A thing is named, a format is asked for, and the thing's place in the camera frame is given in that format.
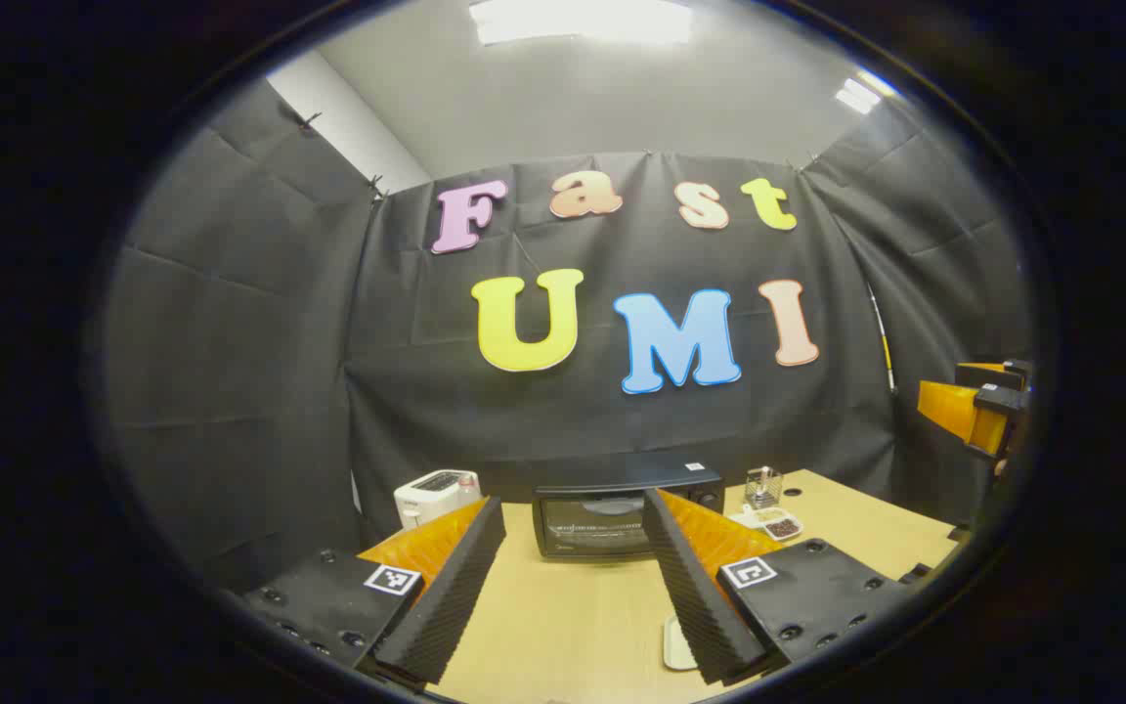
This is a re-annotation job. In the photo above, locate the white toaster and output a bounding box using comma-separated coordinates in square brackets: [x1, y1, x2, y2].
[394, 469, 482, 530]

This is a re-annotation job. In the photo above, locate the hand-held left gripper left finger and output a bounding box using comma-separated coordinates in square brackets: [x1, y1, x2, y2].
[240, 495, 508, 685]

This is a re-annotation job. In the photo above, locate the black backdrop cloth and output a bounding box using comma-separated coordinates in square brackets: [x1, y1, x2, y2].
[99, 78, 1033, 590]

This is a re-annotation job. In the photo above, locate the ceiling light panel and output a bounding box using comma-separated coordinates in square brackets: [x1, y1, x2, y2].
[834, 68, 902, 116]
[469, 0, 695, 46]

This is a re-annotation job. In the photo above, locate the wire mesh holder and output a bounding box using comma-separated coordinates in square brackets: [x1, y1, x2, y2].
[745, 466, 785, 510]

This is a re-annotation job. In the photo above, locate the black electric oven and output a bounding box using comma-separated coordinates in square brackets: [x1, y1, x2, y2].
[532, 462, 726, 562]

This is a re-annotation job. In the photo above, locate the cream baking tray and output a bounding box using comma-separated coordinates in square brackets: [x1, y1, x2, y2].
[663, 615, 700, 673]

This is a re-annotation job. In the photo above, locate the white divided snack dish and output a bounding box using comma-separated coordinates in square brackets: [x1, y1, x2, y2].
[731, 506, 805, 543]

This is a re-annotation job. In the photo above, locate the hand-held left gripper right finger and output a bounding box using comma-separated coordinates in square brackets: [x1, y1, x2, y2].
[642, 487, 918, 686]

